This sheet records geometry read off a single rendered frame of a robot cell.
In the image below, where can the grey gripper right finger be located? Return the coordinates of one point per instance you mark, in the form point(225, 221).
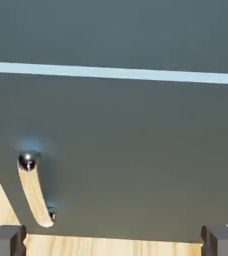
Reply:
point(224, 240)

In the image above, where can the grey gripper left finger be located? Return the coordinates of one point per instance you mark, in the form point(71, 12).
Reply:
point(3, 240)

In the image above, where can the grey-blue cabinet door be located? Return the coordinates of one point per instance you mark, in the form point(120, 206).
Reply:
point(105, 30)
point(129, 160)

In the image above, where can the grey-blue painted cabinet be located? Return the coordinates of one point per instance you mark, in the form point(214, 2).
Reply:
point(113, 73)

